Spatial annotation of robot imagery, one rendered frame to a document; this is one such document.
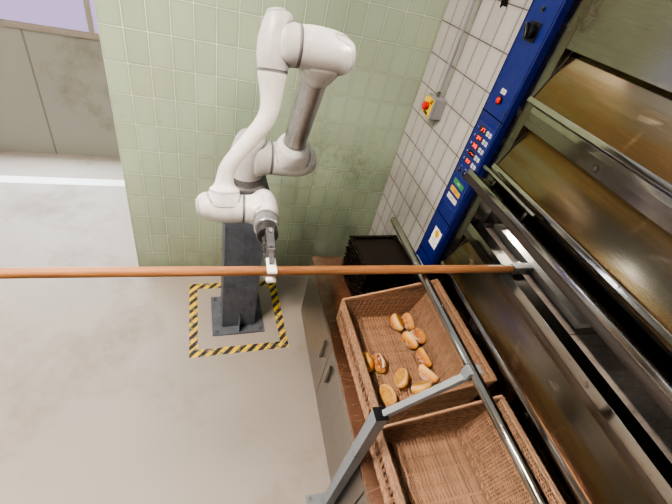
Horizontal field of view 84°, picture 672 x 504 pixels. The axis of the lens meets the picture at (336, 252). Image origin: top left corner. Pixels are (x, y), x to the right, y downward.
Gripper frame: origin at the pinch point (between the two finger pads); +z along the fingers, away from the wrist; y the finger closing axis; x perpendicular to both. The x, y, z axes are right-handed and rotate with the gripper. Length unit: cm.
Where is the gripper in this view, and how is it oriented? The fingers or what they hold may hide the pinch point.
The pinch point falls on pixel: (270, 270)
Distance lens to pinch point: 118.7
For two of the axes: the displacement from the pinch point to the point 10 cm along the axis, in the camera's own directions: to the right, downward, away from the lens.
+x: -9.6, -0.3, -2.9
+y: -2.1, 7.4, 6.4
